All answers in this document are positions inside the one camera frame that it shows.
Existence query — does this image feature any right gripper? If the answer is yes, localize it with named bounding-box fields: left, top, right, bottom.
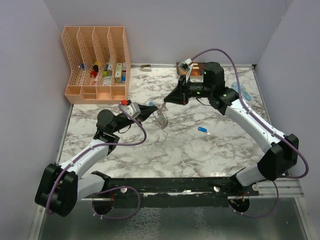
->
left=163, top=75, right=212, bottom=106

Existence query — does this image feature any metal keyring holder blue handle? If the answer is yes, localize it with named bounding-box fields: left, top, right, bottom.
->
left=149, top=101, right=169, bottom=130

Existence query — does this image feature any blue key tag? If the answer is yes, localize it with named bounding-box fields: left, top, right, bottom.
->
left=197, top=127, right=211, bottom=136

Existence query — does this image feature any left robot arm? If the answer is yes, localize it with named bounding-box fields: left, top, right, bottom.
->
left=34, top=100, right=158, bottom=217

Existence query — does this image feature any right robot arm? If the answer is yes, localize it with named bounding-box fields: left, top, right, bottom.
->
left=164, top=62, right=299, bottom=196

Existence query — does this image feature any brown book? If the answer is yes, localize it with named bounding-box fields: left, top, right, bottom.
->
left=176, top=62, right=206, bottom=80

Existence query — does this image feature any green white box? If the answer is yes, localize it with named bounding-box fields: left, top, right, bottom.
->
left=114, top=62, right=123, bottom=84

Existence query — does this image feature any red round bottle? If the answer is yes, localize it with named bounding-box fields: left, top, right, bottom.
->
left=90, top=70, right=98, bottom=78

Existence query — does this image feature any blue packaged toothbrush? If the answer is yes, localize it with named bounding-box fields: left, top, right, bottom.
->
left=231, top=82, right=254, bottom=104

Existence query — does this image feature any orange plastic file organizer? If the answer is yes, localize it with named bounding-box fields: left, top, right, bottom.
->
left=61, top=26, right=131, bottom=105

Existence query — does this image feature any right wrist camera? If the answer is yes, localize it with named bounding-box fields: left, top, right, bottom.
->
left=178, top=58, right=193, bottom=75

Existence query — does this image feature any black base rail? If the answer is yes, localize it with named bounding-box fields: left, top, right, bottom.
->
left=92, top=171, right=259, bottom=209

